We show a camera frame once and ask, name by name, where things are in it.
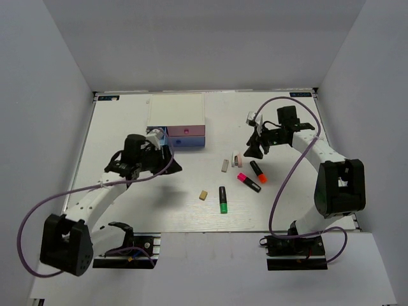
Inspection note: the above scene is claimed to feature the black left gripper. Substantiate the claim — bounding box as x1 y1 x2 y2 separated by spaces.
137 145 183 175

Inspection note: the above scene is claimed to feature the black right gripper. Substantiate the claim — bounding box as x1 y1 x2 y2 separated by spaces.
244 123 288 159

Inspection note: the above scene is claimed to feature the light blue drawer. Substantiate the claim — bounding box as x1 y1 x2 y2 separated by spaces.
145 126 169 149

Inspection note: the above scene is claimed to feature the white eraser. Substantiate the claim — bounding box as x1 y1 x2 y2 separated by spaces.
221 159 229 173

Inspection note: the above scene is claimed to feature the small yellow eraser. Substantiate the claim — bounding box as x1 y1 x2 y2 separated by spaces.
199 191 208 201

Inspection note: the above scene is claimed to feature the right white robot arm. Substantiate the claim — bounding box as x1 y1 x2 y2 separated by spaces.
244 106 366 254

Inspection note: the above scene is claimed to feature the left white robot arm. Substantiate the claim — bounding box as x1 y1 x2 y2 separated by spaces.
40 127 182 276

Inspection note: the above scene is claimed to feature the orange highlighter black body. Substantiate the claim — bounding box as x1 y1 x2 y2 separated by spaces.
249 161 268 184

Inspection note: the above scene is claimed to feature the pink highlighter black body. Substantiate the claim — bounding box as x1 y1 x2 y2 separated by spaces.
237 173 261 193

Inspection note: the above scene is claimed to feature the dark blue drawer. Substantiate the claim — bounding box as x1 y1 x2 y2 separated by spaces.
167 136 205 147

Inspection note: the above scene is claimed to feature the pink drawer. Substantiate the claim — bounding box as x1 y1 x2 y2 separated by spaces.
167 125 205 137

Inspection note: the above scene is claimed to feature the white drawer organizer cabinet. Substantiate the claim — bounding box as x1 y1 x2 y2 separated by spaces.
147 93 205 126

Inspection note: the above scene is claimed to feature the green highlighter black body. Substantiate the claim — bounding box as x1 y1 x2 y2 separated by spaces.
219 186 228 214

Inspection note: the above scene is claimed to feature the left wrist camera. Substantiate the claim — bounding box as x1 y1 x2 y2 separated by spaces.
145 127 166 150

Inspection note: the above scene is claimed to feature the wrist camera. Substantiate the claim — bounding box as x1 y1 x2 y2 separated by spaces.
145 127 166 150
245 112 263 135

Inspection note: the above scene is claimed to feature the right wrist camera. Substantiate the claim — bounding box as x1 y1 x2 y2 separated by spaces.
245 112 263 135

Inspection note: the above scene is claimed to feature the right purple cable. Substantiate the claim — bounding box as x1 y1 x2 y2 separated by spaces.
254 96 349 263

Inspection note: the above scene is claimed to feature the purple cable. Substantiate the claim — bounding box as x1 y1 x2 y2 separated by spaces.
17 127 175 277
254 96 349 263

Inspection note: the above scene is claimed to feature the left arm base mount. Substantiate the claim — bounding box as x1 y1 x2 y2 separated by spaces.
91 222 161 270

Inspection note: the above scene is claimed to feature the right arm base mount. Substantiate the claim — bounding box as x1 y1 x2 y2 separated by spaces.
259 235 328 271

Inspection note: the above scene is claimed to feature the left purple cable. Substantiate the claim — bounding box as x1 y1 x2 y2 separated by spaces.
17 127 175 277

